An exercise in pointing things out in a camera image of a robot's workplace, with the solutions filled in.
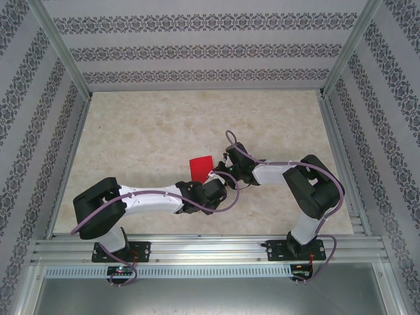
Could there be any red paper sheet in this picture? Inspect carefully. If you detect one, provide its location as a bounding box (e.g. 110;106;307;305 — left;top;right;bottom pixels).
188;156;215;183

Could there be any grey metal panel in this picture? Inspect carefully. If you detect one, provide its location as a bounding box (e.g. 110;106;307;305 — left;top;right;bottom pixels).
32;278;402;315

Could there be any aluminium mounting rail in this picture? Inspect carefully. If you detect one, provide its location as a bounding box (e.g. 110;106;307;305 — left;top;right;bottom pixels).
31;233;391;265

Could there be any slotted grey cable duct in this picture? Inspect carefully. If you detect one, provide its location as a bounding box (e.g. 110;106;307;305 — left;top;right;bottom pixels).
44;264;293;280

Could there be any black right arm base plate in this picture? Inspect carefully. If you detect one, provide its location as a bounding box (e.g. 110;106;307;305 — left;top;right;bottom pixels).
266;239;331;263

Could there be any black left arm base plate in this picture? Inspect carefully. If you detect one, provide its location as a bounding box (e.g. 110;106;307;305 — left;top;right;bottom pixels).
93;241;152;264

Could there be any aluminium side rail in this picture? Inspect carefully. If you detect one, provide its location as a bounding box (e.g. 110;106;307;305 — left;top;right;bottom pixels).
45;96;95;239
318;93;373;237

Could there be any aluminium frame post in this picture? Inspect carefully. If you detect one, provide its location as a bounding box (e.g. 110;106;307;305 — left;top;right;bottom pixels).
28;0;93;99
320;0;385;99

